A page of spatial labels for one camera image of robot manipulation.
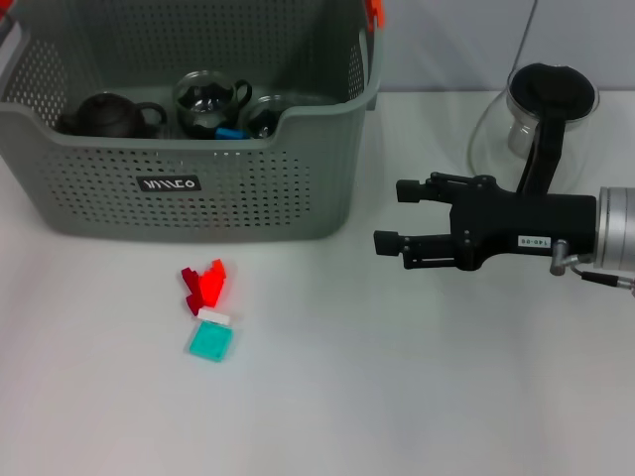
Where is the teal square toy brick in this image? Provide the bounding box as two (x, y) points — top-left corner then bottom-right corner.
(186, 319), (238, 364)

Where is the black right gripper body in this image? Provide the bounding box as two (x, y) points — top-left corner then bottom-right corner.
(448, 175), (599, 273)

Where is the dark clay teapot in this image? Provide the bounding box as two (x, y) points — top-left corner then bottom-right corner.
(55, 91), (170, 139)

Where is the grey perforated storage bin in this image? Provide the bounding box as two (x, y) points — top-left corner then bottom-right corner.
(0, 0), (387, 245)

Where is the clear translucent toy brick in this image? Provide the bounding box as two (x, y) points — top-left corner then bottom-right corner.
(196, 309), (233, 327)

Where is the glass teacup black sleeve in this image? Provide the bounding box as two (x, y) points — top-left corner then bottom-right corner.
(245, 93), (299, 141)
(172, 68), (254, 141)

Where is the bright red toy brick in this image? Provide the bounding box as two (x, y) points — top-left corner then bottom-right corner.
(197, 258), (228, 306)

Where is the dark red toy brick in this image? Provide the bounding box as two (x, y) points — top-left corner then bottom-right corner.
(180, 267), (203, 315)

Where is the right gripper cable plug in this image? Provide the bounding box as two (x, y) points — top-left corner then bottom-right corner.
(549, 238), (635, 298)

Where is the glass pitcher black handle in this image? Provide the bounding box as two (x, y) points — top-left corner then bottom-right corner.
(466, 61), (601, 195)

